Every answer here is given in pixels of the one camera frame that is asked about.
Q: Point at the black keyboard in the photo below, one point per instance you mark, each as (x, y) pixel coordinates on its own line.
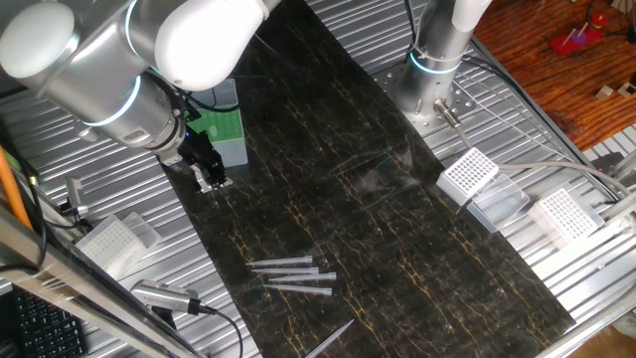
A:
(47, 328)

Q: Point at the orange tube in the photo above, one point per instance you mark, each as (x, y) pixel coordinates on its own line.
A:
(12, 191)

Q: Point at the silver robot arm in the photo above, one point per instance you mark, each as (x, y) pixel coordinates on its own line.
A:
(124, 64)

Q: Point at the white tip rack right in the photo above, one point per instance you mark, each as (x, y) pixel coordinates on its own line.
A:
(564, 216)

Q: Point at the beige wooden block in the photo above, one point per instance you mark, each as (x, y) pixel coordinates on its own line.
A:
(623, 5)

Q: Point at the aluminium frame beam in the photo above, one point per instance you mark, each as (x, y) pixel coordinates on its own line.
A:
(59, 283)

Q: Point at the green pipette tip holder box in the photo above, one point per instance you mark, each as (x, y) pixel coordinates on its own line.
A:
(226, 129)

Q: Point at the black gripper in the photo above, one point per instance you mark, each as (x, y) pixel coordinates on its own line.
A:
(201, 154)

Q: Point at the black white handheld device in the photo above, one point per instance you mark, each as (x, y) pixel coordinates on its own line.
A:
(628, 89)

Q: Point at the black marble pattern mat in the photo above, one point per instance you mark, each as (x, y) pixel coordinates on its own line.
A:
(348, 199)

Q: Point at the brown wooden table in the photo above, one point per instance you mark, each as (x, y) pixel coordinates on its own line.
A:
(546, 94)

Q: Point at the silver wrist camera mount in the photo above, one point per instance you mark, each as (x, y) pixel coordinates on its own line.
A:
(88, 134)

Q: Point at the white tip rack left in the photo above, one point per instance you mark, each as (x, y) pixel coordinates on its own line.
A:
(467, 174)

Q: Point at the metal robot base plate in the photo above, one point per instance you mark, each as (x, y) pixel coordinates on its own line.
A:
(459, 102)

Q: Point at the small wooden block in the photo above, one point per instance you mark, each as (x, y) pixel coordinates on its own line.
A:
(604, 93)

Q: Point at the silver depth camera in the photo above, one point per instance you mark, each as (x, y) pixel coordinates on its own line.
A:
(161, 295)

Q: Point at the small silver camera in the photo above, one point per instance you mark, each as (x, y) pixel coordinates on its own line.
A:
(75, 195)

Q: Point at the white tip rack clear lid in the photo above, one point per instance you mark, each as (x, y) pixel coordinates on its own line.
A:
(111, 243)

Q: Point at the red stacking toy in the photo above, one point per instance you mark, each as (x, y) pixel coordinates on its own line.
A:
(576, 40)

